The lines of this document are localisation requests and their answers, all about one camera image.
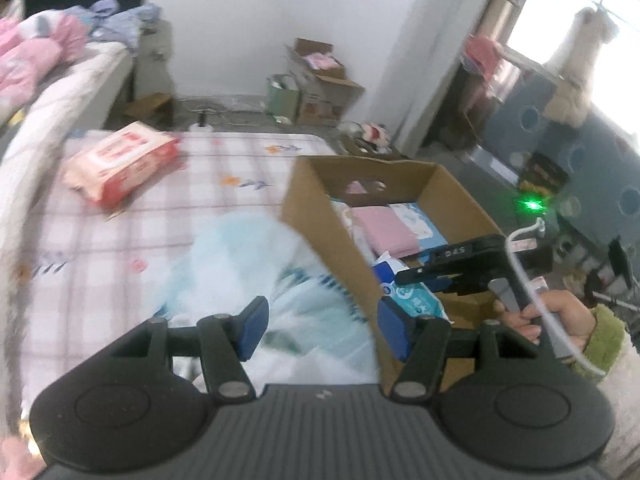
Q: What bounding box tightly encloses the pink cloth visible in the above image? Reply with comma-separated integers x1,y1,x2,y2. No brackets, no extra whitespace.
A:
352,206,419,259

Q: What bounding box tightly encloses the green paper bag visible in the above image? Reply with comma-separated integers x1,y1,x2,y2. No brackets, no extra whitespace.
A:
266,74,300,124

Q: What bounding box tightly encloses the red pink wipes pack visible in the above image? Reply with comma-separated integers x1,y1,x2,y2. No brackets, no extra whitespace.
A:
62,122,180,210

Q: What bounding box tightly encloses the white fringed blanket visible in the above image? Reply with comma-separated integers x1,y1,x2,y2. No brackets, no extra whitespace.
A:
1,42,134,413

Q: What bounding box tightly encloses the small wooden stool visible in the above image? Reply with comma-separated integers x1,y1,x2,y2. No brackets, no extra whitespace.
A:
124,92,174,127

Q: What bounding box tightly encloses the right hand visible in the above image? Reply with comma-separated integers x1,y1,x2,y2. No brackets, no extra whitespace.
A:
493,288,599,354

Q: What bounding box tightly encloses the blue white tissue box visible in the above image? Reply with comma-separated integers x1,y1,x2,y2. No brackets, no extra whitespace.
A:
390,203,448,257

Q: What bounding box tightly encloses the plaid bed sheet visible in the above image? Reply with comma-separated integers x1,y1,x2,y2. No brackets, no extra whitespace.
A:
11,132,332,417

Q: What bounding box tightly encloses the blue purple clothes pile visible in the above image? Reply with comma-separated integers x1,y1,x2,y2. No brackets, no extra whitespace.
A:
64,0,162,58

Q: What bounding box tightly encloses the pink grey quilt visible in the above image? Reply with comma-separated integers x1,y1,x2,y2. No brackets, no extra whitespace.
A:
1,10,88,114

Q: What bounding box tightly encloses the white plastic bag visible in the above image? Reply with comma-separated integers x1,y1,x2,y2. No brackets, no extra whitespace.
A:
157,211,380,391

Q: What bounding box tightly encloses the brown cardboard box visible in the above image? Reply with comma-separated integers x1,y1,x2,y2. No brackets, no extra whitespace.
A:
278,154,507,396

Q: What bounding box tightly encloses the plush toy on floor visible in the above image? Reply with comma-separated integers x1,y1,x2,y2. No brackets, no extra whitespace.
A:
352,122,390,148

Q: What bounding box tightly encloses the blue wet wipes pack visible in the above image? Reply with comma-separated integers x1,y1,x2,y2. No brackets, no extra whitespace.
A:
372,253,452,323

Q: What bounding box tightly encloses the open cardboard box with pink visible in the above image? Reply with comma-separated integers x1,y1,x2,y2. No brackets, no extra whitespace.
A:
286,38,364,126

